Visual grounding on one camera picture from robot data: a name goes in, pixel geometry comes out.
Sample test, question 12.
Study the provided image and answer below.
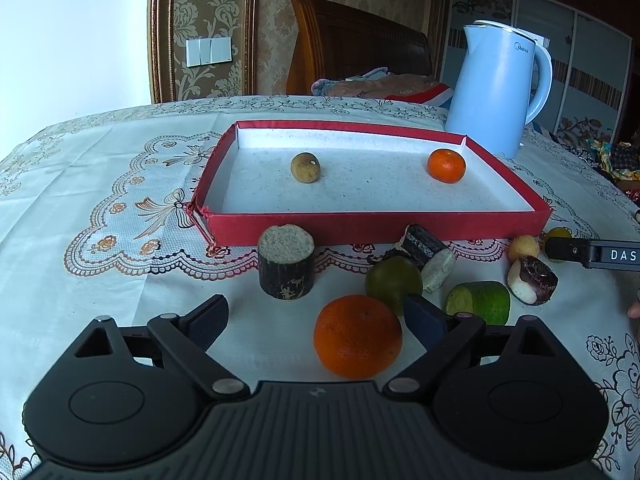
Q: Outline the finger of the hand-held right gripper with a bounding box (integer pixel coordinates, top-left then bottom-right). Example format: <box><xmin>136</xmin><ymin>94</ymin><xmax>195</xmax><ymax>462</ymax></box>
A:
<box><xmin>545</xmin><ymin>237</ymin><xmax>592</xmax><ymax>266</ymax></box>

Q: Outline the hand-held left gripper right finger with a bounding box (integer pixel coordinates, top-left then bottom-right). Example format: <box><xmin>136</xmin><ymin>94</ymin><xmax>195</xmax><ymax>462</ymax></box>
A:
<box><xmin>382</xmin><ymin>295</ymin><xmax>567</xmax><ymax>402</ymax></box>

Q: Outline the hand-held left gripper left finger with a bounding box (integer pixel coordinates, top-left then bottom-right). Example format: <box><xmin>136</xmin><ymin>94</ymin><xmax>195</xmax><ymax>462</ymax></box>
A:
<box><xmin>75</xmin><ymin>294</ymin><xmax>251</xmax><ymax>402</ymax></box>

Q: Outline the small yellow-green fruit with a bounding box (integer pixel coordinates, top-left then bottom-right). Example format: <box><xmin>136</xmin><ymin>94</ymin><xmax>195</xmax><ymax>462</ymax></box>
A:
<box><xmin>542</xmin><ymin>227</ymin><xmax>573</xmax><ymax>263</ymax></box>

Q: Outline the green round fruit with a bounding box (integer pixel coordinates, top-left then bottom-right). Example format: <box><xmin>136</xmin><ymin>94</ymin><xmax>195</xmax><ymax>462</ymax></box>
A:
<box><xmin>365</xmin><ymin>256</ymin><xmax>425</xmax><ymax>316</ymax></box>

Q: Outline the large orange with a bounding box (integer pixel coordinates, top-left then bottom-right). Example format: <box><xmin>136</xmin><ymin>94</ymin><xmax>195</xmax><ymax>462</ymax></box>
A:
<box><xmin>313</xmin><ymin>295</ymin><xmax>403</xmax><ymax>380</ymax></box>

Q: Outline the red cardboard box tray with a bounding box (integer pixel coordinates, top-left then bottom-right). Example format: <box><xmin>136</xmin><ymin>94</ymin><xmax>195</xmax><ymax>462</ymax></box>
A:
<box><xmin>192</xmin><ymin>120</ymin><xmax>553</xmax><ymax>247</ymax></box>

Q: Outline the purple-skinned white cut piece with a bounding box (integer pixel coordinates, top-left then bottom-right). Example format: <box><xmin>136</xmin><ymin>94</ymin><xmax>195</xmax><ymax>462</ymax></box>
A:
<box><xmin>506</xmin><ymin>255</ymin><xmax>560</xmax><ymax>306</ymax></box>

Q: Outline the small pale yellow fruit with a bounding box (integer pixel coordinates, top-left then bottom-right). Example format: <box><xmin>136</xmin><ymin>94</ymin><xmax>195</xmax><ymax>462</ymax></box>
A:
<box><xmin>507</xmin><ymin>235</ymin><xmax>541</xmax><ymax>263</ymax></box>

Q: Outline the green-skinned cut fruit piece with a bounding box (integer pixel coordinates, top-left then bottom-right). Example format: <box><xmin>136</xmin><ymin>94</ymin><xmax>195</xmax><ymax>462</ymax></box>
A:
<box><xmin>444</xmin><ymin>281</ymin><xmax>511</xmax><ymax>326</ymax></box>

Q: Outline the dark purple sugarcane piece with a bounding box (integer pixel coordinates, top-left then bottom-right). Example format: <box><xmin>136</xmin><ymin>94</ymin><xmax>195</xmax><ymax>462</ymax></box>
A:
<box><xmin>395</xmin><ymin>224</ymin><xmax>457</xmax><ymax>294</ymax></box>
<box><xmin>257</xmin><ymin>224</ymin><xmax>316</xmax><ymax>301</ymax></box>

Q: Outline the colourful crumpled cloth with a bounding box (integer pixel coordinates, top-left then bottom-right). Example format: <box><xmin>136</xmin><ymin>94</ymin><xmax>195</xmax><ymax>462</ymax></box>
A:
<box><xmin>550</xmin><ymin>130</ymin><xmax>640</xmax><ymax>196</ymax></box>

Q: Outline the small orange mandarin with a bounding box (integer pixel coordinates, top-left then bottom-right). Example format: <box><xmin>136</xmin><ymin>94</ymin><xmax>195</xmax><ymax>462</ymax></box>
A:
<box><xmin>427</xmin><ymin>148</ymin><xmax>467</xmax><ymax>183</ymax></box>

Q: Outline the light blue electric kettle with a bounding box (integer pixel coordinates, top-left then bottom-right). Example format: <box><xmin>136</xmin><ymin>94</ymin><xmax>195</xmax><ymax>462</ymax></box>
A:
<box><xmin>445</xmin><ymin>20</ymin><xmax>553</xmax><ymax>158</ymax></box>

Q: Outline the brown round fruit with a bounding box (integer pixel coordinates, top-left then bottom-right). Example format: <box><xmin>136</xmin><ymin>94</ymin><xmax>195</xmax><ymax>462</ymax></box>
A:
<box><xmin>291</xmin><ymin>152</ymin><xmax>321</xmax><ymax>184</ymax></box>

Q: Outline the patterned sliding-door wardrobe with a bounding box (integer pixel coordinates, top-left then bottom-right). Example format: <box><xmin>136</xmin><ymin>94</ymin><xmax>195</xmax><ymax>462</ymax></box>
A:
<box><xmin>447</xmin><ymin>0</ymin><xmax>633</xmax><ymax>146</ymax></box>

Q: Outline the striped folded blanket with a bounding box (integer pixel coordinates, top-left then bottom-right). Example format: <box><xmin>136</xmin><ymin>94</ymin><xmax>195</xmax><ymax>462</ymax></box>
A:
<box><xmin>311</xmin><ymin>67</ymin><xmax>455</xmax><ymax>107</ymax></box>

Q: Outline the brown wooden headboard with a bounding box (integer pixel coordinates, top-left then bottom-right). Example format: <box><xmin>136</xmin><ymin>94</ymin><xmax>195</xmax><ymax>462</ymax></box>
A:
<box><xmin>286</xmin><ymin>0</ymin><xmax>434</xmax><ymax>96</ymax></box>

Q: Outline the white wall light switch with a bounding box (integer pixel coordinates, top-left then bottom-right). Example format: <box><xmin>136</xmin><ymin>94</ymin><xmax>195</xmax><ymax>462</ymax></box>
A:
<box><xmin>186</xmin><ymin>36</ymin><xmax>233</xmax><ymax>67</ymax></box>

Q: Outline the gilded wall panel frame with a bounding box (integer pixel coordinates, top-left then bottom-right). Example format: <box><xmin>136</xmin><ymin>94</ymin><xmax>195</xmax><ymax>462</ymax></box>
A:
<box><xmin>147</xmin><ymin>0</ymin><xmax>258</xmax><ymax>104</ymax></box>

